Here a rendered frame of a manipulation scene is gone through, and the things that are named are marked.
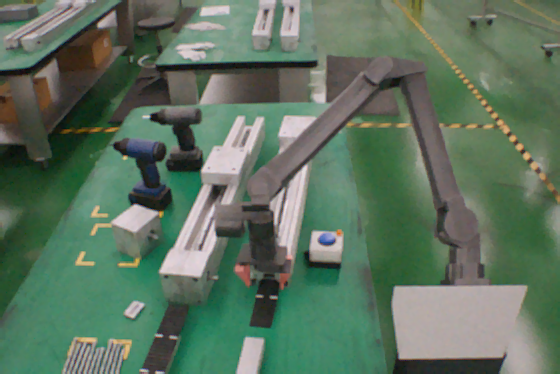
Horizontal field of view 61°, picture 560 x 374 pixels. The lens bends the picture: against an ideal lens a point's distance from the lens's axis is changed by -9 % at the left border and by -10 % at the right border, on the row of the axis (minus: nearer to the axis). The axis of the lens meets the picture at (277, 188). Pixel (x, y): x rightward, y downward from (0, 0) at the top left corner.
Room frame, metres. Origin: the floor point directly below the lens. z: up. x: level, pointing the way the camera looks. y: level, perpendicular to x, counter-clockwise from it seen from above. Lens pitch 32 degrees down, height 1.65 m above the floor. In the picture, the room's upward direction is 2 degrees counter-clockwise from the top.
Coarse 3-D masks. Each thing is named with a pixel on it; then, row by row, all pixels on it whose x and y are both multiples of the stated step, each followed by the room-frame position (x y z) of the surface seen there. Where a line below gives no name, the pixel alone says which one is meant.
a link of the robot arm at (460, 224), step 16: (400, 64) 1.10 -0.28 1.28; (416, 64) 1.10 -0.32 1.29; (384, 80) 1.09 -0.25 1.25; (400, 80) 1.15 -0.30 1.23; (416, 80) 1.08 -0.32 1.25; (416, 96) 1.07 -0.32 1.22; (416, 112) 1.04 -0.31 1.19; (432, 112) 1.04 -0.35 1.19; (416, 128) 1.03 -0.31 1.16; (432, 128) 1.01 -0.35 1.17; (432, 144) 0.99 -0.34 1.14; (432, 160) 0.97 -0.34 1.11; (448, 160) 0.96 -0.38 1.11; (432, 176) 0.95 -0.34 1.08; (448, 176) 0.94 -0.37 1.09; (432, 192) 0.94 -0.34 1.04; (448, 192) 0.91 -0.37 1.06; (448, 208) 0.87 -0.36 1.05; (464, 208) 0.87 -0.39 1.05; (448, 224) 0.85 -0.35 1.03; (464, 224) 0.84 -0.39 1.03; (464, 240) 0.82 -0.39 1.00
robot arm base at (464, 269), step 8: (456, 248) 0.83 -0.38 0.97; (464, 248) 0.82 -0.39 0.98; (472, 248) 0.82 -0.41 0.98; (456, 256) 0.82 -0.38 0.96; (464, 256) 0.81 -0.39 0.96; (472, 256) 0.81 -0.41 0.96; (448, 264) 0.82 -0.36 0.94; (456, 264) 0.80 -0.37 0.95; (464, 264) 0.80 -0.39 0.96; (472, 264) 0.79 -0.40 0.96; (480, 264) 0.80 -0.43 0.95; (448, 272) 0.81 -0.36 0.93; (456, 272) 0.79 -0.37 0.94; (464, 272) 0.78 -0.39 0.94; (472, 272) 0.78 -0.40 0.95; (480, 272) 0.79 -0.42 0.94; (440, 280) 0.84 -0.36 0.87; (448, 280) 0.79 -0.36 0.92; (456, 280) 0.76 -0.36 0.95; (464, 280) 0.76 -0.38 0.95; (472, 280) 0.76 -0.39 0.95; (480, 280) 0.76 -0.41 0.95; (488, 280) 0.75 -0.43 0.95
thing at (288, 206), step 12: (300, 180) 1.31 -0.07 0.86; (288, 192) 1.29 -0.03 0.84; (300, 192) 1.24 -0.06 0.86; (276, 204) 1.24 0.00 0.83; (288, 204) 1.24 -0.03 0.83; (300, 204) 1.19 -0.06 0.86; (276, 216) 1.19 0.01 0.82; (288, 216) 1.13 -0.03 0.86; (300, 216) 1.18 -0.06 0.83; (276, 228) 1.12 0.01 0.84; (288, 228) 1.08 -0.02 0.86; (300, 228) 1.18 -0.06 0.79; (276, 240) 1.06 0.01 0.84; (288, 240) 1.03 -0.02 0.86; (288, 252) 0.98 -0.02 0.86; (252, 276) 0.96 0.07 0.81; (264, 276) 0.96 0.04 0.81; (276, 276) 0.95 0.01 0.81; (288, 276) 0.95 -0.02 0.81
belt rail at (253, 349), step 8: (248, 344) 0.74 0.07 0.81; (256, 344) 0.74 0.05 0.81; (264, 344) 0.75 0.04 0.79; (248, 352) 0.71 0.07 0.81; (256, 352) 0.71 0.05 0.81; (240, 360) 0.69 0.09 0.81; (248, 360) 0.69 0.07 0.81; (256, 360) 0.69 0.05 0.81; (240, 368) 0.67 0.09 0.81; (248, 368) 0.67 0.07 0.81; (256, 368) 0.67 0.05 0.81
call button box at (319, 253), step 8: (312, 232) 1.09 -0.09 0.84; (320, 232) 1.09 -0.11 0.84; (312, 240) 1.06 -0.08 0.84; (336, 240) 1.05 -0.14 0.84; (312, 248) 1.02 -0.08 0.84; (320, 248) 1.02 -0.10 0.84; (328, 248) 1.02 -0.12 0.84; (336, 248) 1.02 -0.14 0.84; (304, 256) 1.05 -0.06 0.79; (312, 256) 1.02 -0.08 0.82; (320, 256) 1.01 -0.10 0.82; (328, 256) 1.01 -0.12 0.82; (336, 256) 1.01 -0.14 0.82; (312, 264) 1.02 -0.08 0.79; (320, 264) 1.01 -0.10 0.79; (328, 264) 1.01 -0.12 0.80; (336, 264) 1.01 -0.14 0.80
